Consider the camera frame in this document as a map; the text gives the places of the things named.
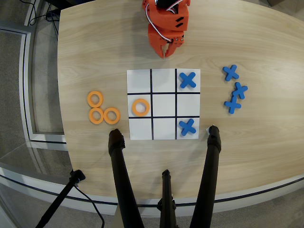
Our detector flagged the white tic-tac-toe board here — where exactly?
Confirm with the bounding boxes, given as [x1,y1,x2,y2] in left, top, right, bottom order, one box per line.
[126,68,201,141]

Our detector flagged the black floor cable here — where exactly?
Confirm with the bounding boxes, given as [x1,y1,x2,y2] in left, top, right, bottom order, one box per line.
[73,184,105,228]

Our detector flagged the orange foam ring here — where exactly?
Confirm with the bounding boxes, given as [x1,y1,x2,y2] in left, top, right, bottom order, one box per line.
[131,98,151,117]
[103,107,121,124]
[86,91,105,108]
[88,107,105,124]

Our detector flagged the blue foam cross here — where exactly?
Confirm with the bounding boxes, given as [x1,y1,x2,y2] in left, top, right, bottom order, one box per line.
[224,95,242,114]
[232,82,249,100]
[178,118,197,137]
[179,72,197,89]
[222,64,240,82]

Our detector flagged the short black tripod leg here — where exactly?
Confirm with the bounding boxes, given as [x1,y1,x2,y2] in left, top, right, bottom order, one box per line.
[156,169,178,228]

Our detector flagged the black cable bundle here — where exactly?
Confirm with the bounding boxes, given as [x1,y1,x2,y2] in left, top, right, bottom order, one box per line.
[24,0,60,36]

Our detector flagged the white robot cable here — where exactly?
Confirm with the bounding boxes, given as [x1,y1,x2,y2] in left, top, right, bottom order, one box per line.
[145,1,179,44]

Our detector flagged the thin black stand pole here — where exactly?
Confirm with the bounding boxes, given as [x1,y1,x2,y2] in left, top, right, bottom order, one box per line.
[35,169,86,228]

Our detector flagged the thick black tripod leg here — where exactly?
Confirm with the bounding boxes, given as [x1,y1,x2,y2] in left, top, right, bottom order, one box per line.
[189,125,222,228]
[108,128,145,228]

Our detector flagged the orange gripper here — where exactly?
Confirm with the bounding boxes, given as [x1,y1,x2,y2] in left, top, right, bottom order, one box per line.
[148,23,185,59]

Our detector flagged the grey metal floor frame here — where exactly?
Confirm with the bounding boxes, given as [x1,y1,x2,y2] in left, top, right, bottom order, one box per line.
[0,20,67,144]

